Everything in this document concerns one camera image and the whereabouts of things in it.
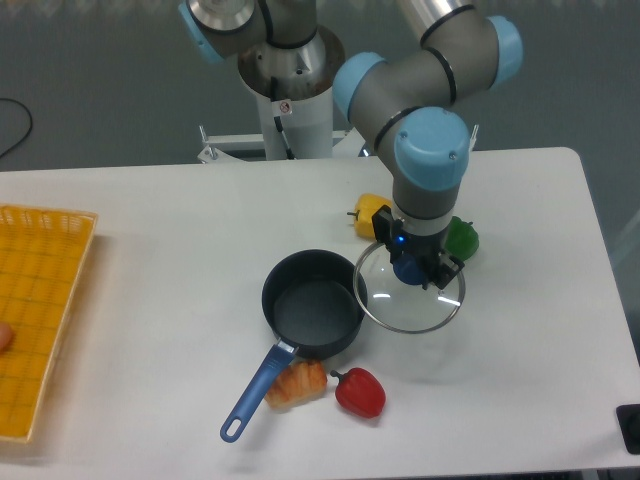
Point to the yellow bell pepper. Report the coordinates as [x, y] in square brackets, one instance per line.
[362, 213]

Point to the croissant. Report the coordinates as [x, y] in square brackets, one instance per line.
[297, 383]

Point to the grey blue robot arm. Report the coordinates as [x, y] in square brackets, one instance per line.
[401, 109]

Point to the yellow woven basket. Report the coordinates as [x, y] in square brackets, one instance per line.
[43, 252]

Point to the glass lid blue knob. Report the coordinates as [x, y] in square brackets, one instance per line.
[397, 306]

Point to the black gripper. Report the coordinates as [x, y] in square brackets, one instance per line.
[415, 257]

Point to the dark saucepan blue handle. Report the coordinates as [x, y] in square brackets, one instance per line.
[309, 301]

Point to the black object table corner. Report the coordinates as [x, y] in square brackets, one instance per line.
[628, 419]

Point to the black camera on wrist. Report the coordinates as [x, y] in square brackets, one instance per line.
[382, 221]

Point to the green bell pepper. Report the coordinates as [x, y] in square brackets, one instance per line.
[462, 240]

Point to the red bell pepper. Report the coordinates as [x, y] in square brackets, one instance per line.
[359, 392]

